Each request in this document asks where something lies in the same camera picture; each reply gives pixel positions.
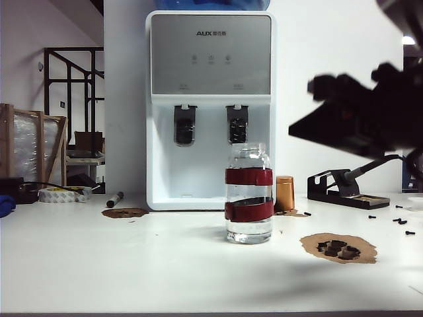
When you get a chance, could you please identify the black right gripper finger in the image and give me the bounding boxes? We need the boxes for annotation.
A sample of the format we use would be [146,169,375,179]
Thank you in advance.
[307,73,363,104]
[288,98,364,155]

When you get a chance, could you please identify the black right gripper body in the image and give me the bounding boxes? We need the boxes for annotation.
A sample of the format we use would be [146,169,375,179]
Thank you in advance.
[360,61,423,160]

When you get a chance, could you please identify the glass bottle with red belts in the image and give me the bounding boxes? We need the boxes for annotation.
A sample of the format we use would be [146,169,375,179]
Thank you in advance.
[224,142,276,245]

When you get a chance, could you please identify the white AUX water dispenser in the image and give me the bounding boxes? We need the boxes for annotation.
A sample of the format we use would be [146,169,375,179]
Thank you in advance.
[144,10,277,212]

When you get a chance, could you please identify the black soldering iron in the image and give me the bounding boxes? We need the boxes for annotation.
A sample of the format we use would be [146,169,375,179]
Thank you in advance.
[342,154,414,186]

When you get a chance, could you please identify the black soldering iron stand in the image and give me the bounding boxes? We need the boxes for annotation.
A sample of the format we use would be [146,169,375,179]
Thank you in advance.
[307,170,391,211]

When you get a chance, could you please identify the copper metal cylinder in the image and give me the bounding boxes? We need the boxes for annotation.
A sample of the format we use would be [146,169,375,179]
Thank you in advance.
[274,176,295,212]

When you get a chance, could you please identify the black silver marker pen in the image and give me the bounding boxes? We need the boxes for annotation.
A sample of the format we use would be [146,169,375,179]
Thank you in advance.
[105,191,125,209]

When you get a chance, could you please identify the brown cardboard box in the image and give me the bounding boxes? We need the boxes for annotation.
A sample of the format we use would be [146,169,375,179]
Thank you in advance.
[73,131,104,153]

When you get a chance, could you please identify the wooden side table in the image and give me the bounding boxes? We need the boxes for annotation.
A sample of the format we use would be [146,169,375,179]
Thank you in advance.
[65,149,106,186]

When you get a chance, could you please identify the black stair railing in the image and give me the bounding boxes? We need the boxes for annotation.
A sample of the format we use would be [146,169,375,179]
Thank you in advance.
[44,47,106,146]

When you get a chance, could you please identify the white double-sided tape roll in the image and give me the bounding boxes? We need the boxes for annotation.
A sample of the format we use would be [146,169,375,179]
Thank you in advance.
[37,186,93,203]

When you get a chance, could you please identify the black block device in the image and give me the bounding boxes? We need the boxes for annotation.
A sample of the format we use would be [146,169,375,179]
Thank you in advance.
[0,176,39,205]

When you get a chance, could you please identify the blue towel cloth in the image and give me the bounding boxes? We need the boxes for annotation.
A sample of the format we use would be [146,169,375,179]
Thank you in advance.
[0,194,17,219]

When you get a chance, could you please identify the black cable with plug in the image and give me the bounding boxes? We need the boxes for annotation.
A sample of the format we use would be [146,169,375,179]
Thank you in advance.
[22,180,102,194]

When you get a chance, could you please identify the wooden crate frame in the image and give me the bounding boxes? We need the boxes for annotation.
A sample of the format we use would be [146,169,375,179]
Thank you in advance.
[0,103,69,188]

